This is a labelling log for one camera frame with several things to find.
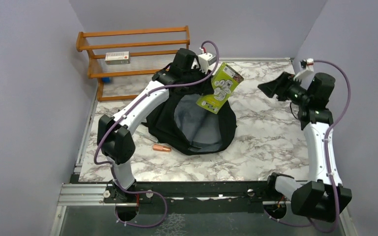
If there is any grey black pen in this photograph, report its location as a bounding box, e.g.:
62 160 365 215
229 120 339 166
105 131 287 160
135 130 158 143

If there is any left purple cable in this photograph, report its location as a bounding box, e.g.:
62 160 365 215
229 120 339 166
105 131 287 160
93 40 221 228

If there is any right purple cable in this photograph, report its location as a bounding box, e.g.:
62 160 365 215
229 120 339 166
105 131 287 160
263 59 352 234

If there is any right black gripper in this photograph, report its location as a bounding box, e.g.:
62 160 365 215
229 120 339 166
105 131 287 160
258 72 311 107

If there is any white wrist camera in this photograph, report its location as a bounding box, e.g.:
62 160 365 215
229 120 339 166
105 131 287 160
293 58 314 82
197 52 217 74

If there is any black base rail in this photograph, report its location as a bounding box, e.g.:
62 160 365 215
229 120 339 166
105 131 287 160
102 181 289 214

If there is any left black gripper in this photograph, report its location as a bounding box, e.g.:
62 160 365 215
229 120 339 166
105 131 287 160
182 64 215 96

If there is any blue object under shelf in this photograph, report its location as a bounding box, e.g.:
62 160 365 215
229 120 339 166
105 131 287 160
101 77 111 83

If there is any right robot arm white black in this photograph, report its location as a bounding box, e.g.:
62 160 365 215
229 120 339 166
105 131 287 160
257 72 352 223

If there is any purple cable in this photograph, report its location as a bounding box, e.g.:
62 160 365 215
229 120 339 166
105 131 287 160
263 59 352 234
93 40 221 228

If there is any copper orange pen case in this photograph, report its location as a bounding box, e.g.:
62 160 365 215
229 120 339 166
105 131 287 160
153 144 172 152

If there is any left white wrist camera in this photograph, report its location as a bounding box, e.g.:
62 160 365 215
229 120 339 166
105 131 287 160
197 52 217 74

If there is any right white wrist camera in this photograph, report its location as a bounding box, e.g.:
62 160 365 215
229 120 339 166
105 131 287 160
293 58 314 82

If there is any white red box on shelf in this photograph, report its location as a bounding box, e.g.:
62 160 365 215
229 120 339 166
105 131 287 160
104 51 130 65

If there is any green comic book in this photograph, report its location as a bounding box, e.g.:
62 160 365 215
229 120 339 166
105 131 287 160
196 62 244 114

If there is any wooden shelf rack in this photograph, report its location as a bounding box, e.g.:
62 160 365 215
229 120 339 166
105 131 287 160
75 25 190 102

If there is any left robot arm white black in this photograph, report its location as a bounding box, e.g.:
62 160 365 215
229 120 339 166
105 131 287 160
94 47 220 202

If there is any black student backpack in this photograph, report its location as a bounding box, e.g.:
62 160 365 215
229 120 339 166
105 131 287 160
142 79 237 155

